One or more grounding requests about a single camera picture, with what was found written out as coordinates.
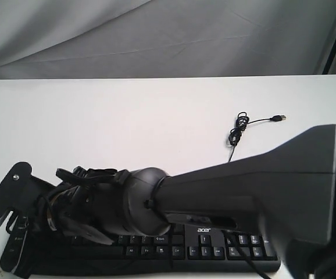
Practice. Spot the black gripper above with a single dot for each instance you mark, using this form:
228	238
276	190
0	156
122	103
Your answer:
87	203

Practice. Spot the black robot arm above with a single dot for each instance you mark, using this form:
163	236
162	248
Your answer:
287	195

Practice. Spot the black acer keyboard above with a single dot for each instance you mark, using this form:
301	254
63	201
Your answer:
184	249

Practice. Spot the grey backdrop cloth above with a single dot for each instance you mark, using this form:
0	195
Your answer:
164	39

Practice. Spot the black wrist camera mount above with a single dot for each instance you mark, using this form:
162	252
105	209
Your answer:
20	191

